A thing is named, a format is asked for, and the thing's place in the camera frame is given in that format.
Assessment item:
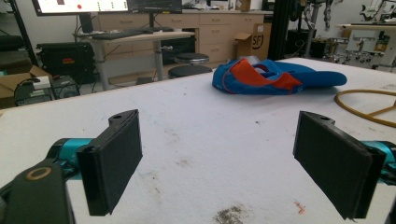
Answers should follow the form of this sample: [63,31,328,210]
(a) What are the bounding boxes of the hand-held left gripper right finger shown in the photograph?
[292,110,387,220]

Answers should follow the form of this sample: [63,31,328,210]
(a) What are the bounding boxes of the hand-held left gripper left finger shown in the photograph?
[76,108,144,217]

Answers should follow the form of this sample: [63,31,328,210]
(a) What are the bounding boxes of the blue and orange cap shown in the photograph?
[212,57,348,96]

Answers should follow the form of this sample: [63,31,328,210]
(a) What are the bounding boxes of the white foam mat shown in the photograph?
[0,57,396,224]

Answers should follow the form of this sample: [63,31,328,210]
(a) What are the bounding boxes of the black equipment case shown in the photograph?
[36,41,96,85]

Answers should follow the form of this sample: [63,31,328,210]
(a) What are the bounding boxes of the black round stool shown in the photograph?
[167,64,213,79]
[175,52,210,65]

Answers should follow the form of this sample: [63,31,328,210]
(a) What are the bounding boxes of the open cardboard box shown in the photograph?
[0,64,52,110]

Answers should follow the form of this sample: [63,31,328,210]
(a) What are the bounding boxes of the black keyboard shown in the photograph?
[92,28,154,41]

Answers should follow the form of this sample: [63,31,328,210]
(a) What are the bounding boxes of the grey standing desk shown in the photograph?
[74,30,195,91]

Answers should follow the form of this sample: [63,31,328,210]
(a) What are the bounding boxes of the white work table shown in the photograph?
[335,21,396,70]

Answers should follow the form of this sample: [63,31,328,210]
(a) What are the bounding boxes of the printed cardboard box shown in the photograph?
[233,22,273,62]

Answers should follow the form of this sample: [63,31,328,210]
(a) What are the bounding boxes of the lit computer monitor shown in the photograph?
[31,0,130,17]

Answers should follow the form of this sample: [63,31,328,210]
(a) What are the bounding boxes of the dark computer monitor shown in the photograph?
[126,0,183,14]

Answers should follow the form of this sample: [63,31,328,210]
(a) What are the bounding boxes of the light wooden cabinets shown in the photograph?
[92,10,273,68]

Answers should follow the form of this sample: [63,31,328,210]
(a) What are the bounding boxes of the black right frame strut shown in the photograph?
[268,0,295,62]

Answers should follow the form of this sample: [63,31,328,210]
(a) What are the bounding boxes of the black frame strut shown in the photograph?
[268,0,295,62]
[8,0,39,67]

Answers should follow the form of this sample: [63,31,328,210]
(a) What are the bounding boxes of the black left frame strut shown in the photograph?
[8,0,39,67]

